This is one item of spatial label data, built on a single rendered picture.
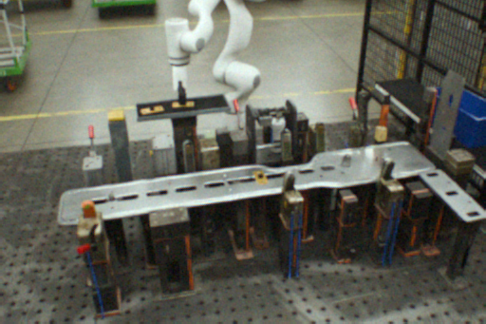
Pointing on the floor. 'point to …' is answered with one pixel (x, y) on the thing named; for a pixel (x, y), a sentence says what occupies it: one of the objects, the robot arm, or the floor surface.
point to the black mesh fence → (417, 40)
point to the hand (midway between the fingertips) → (182, 98)
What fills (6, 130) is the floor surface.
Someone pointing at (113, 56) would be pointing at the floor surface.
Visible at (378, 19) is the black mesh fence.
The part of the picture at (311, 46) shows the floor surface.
